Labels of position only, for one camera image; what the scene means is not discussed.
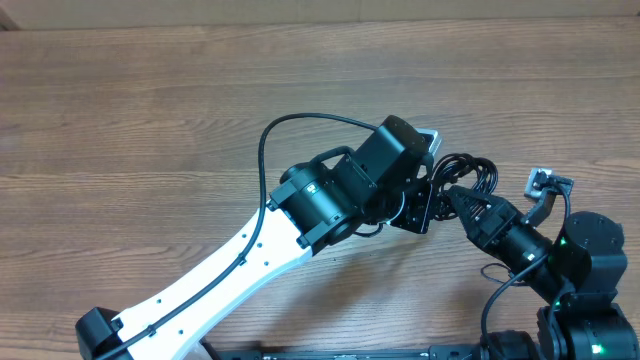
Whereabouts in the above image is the black cable bundle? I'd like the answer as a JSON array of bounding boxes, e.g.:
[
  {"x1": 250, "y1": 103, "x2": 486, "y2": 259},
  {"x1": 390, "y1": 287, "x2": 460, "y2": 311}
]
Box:
[{"x1": 364, "y1": 152, "x2": 500, "y2": 238}]

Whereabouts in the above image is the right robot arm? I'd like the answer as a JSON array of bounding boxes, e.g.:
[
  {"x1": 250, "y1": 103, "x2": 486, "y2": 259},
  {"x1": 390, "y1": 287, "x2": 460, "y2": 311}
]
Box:
[{"x1": 447, "y1": 186, "x2": 639, "y2": 359}]

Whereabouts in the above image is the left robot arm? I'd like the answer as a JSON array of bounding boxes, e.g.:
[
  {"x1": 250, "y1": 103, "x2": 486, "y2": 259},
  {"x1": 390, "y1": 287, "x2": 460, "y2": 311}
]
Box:
[{"x1": 75, "y1": 115, "x2": 441, "y2": 359}]

